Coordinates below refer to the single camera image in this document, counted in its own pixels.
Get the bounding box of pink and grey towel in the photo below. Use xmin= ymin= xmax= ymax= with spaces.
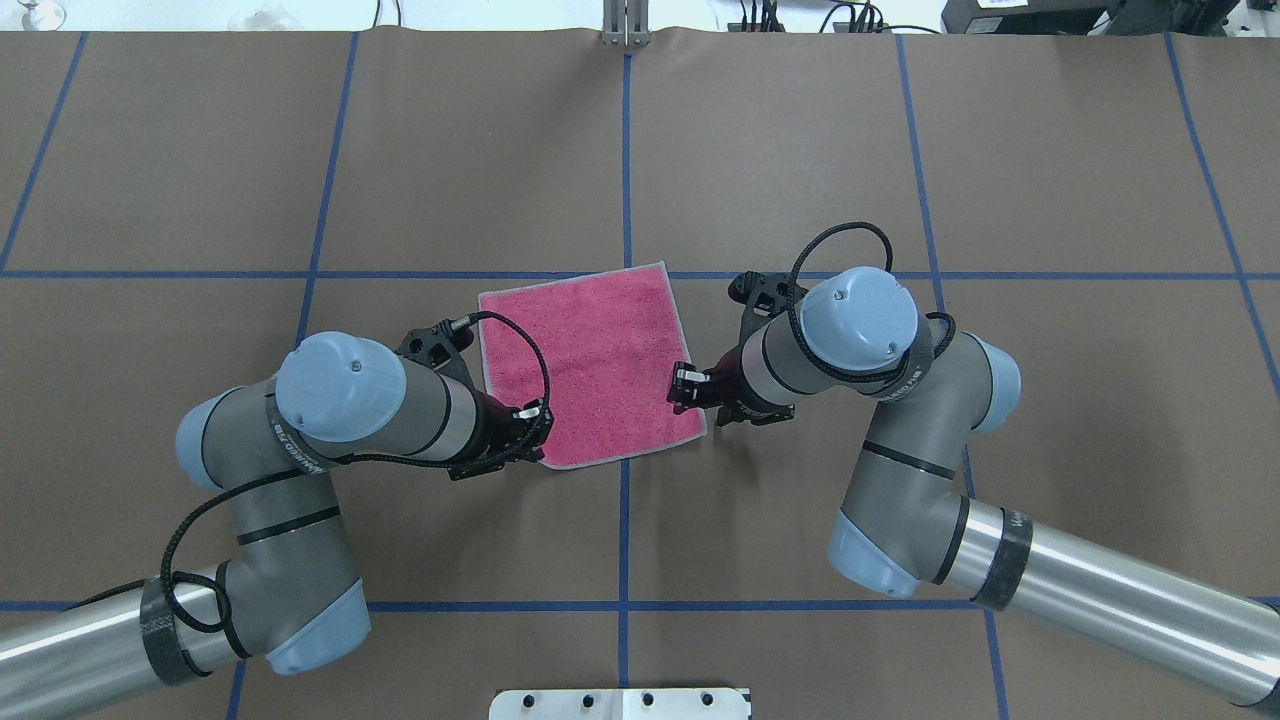
xmin=477 ymin=263 xmax=707 ymax=471

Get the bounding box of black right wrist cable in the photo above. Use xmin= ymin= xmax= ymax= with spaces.
xmin=787 ymin=222 xmax=957 ymax=391

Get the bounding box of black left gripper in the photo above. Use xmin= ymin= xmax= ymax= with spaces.
xmin=398 ymin=318 xmax=554 ymax=480

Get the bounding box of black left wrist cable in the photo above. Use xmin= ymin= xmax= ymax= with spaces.
xmin=160 ymin=313 xmax=553 ymax=635

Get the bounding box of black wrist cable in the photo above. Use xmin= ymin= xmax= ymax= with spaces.
xmin=787 ymin=222 xmax=957 ymax=391
xmin=160 ymin=313 xmax=553 ymax=635

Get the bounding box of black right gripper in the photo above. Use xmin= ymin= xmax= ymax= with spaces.
xmin=668 ymin=272 xmax=795 ymax=427

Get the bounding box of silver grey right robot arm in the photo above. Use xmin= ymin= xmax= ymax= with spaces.
xmin=667 ymin=266 xmax=1279 ymax=717

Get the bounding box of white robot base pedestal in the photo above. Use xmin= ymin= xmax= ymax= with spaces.
xmin=488 ymin=687 xmax=754 ymax=719

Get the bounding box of aluminium frame post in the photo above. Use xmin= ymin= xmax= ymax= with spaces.
xmin=600 ymin=0 xmax=652 ymax=49

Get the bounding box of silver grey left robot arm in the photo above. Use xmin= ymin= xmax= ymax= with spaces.
xmin=3 ymin=311 xmax=554 ymax=719

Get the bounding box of black rectangular box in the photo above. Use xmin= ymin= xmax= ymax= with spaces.
xmin=940 ymin=1 xmax=1111 ymax=36

